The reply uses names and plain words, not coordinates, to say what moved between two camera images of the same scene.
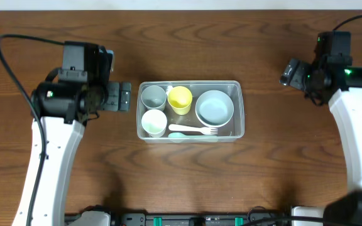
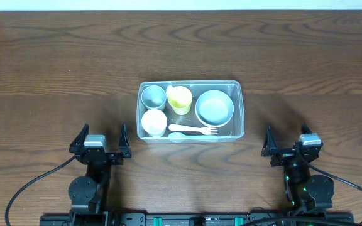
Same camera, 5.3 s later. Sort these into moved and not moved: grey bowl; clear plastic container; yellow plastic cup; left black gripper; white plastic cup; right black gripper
Moved: left black gripper; right black gripper
Not moved: grey bowl; yellow plastic cup; clear plastic container; white plastic cup
